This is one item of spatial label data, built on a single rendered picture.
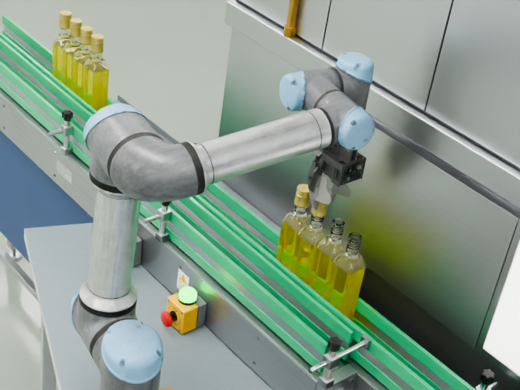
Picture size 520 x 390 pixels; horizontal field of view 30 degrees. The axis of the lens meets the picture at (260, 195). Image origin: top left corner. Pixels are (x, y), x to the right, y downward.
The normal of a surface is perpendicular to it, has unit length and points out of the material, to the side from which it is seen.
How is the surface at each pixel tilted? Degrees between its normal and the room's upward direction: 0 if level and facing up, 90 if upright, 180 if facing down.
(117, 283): 89
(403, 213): 90
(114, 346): 8
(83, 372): 0
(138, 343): 7
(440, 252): 90
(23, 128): 90
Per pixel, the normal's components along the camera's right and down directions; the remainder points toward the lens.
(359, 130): 0.48, 0.54
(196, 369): 0.13, -0.83
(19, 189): -0.76, 0.27
